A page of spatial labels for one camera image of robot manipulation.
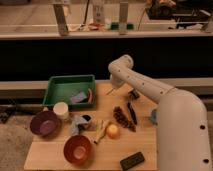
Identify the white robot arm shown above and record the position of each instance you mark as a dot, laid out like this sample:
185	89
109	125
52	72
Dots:
182	135

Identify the red-brown bowl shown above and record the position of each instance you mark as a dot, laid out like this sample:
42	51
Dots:
77	149

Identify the purple bowl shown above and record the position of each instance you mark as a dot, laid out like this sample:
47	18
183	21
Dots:
44	123

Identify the red item in tray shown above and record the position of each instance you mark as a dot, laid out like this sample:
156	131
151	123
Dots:
90	95

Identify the blue sponge in tray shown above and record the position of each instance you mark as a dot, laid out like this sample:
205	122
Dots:
78	98

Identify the green plastic tray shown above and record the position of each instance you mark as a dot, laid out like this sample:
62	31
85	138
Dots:
61	88

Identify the wooden board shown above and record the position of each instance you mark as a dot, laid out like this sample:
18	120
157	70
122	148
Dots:
46	154

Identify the yellow banana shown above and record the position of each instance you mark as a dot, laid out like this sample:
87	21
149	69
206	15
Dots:
100	131

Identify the yellow-red apple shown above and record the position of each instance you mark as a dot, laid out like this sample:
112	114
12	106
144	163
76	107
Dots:
113	131

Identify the white paper cup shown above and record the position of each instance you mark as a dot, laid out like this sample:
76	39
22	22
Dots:
61	110

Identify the blue plastic cup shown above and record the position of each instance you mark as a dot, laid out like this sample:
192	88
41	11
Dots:
153	117

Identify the white bottle on shelf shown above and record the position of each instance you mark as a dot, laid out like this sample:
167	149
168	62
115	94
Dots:
98	11

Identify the black rectangular remote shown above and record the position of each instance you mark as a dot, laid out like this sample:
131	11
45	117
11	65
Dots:
132	161

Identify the black machine on shelf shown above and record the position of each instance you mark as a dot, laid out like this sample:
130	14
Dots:
170	9

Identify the black handled brush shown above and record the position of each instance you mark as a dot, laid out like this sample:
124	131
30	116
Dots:
132	95

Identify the grey metal post left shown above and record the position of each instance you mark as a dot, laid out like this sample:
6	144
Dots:
60	18

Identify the grey metal post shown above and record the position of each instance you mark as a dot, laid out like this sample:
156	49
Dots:
123	15
60	18

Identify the grey metal post right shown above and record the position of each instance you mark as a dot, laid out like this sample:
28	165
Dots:
123	15

